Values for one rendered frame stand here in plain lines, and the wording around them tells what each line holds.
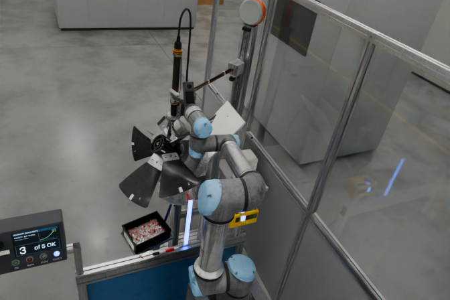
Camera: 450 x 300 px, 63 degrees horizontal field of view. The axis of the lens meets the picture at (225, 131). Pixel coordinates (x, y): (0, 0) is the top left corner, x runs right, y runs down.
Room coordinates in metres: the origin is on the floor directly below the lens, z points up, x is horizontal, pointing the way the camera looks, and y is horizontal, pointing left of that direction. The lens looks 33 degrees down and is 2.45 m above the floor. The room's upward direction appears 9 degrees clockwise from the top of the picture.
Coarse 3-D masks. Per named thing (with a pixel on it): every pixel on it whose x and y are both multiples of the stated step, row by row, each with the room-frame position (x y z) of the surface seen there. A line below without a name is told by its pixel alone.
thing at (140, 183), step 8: (144, 168) 1.61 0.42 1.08; (152, 168) 1.61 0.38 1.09; (128, 176) 1.59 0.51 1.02; (136, 176) 1.58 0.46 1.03; (144, 176) 1.58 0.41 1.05; (152, 176) 1.58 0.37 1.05; (120, 184) 1.57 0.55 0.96; (128, 184) 1.56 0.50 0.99; (136, 184) 1.55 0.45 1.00; (144, 184) 1.55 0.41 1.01; (152, 184) 1.55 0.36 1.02; (128, 192) 1.52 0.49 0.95; (136, 192) 1.52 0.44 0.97; (144, 192) 1.52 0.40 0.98; (152, 192) 1.52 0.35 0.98; (136, 200) 1.49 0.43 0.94; (144, 200) 1.49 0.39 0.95
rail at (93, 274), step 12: (228, 240) 1.40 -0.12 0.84; (240, 240) 1.43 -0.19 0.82; (168, 252) 1.23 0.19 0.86; (180, 252) 1.27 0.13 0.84; (192, 252) 1.29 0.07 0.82; (108, 264) 1.11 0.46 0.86; (120, 264) 1.12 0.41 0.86; (132, 264) 1.14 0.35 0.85; (144, 264) 1.17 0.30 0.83; (156, 264) 1.20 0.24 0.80; (84, 276) 1.04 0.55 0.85; (96, 276) 1.06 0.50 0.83; (108, 276) 1.09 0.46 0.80
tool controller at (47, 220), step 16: (0, 224) 0.95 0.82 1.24; (16, 224) 0.95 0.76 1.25; (32, 224) 0.96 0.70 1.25; (48, 224) 0.97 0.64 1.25; (0, 240) 0.89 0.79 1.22; (16, 240) 0.91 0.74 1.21; (32, 240) 0.93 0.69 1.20; (48, 240) 0.95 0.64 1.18; (64, 240) 0.98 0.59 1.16; (0, 256) 0.86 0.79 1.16; (16, 256) 0.88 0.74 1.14; (32, 256) 0.91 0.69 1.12; (48, 256) 0.93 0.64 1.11; (64, 256) 0.95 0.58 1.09; (0, 272) 0.84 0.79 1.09
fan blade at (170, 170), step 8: (176, 160) 1.59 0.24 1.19; (168, 168) 1.52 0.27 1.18; (176, 168) 1.53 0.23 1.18; (184, 168) 1.54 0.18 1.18; (168, 176) 1.47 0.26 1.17; (176, 176) 1.47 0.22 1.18; (184, 176) 1.48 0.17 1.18; (192, 176) 1.48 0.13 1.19; (160, 184) 1.43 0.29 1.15; (168, 184) 1.42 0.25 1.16; (176, 184) 1.42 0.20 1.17; (184, 184) 1.42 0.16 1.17; (192, 184) 1.42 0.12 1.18; (160, 192) 1.38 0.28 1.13; (168, 192) 1.38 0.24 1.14; (176, 192) 1.38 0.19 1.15
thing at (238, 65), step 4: (236, 60) 2.20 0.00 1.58; (240, 60) 2.20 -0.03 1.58; (228, 64) 2.14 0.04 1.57; (232, 64) 2.13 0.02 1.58; (236, 64) 2.13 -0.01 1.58; (240, 64) 2.14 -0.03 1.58; (228, 68) 2.14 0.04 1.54; (232, 68) 2.12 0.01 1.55; (236, 68) 2.11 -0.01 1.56; (240, 68) 2.14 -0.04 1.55; (232, 72) 2.12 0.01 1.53; (236, 72) 2.11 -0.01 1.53; (240, 72) 2.15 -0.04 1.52
